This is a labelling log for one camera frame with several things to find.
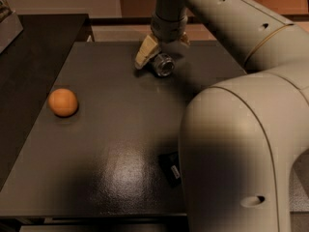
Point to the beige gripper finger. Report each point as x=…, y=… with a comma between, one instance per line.
x=184, y=39
x=148, y=50

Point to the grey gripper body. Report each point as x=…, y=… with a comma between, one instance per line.
x=169, y=29

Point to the silver green 7up can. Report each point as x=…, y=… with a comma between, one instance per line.
x=162, y=64

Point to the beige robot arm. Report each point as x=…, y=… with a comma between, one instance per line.
x=239, y=138

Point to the orange fruit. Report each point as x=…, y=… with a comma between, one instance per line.
x=63, y=102

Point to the black snack bar wrapper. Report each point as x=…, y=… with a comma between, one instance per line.
x=169, y=164

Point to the grey box on side table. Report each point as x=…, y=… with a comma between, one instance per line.
x=10, y=25

